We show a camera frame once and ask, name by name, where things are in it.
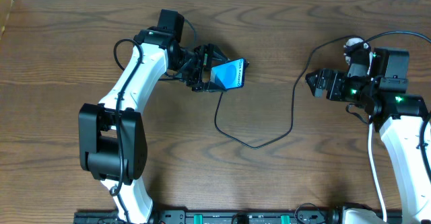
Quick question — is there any blue Galaxy smartphone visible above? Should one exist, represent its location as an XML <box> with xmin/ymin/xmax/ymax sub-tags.
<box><xmin>210</xmin><ymin>58</ymin><xmax>248</xmax><ymax>91</ymax></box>

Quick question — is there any black USB charging cable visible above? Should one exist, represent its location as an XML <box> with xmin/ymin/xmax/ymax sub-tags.
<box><xmin>214</xmin><ymin>34</ymin><xmax>366</xmax><ymax>150</ymax></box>

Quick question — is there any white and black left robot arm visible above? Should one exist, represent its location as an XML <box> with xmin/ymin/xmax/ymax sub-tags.
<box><xmin>78</xmin><ymin>9</ymin><xmax>228</xmax><ymax>223</ymax></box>

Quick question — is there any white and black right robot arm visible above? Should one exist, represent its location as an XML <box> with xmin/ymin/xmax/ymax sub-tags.
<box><xmin>306</xmin><ymin>48</ymin><xmax>430</xmax><ymax>223</ymax></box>

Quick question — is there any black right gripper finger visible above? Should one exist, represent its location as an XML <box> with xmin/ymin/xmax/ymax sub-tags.
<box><xmin>305</xmin><ymin>69</ymin><xmax>325</xmax><ymax>85</ymax></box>
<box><xmin>308</xmin><ymin>83</ymin><xmax>325</xmax><ymax>98</ymax></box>

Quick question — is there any white charger plug adapter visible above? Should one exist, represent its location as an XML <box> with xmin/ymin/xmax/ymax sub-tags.
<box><xmin>343</xmin><ymin>37</ymin><xmax>370</xmax><ymax>65</ymax></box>

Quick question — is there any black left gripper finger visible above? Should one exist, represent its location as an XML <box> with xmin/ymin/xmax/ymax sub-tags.
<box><xmin>207</xmin><ymin>44</ymin><xmax>229</xmax><ymax>65</ymax></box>
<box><xmin>191</xmin><ymin>81</ymin><xmax>226</xmax><ymax>92</ymax></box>

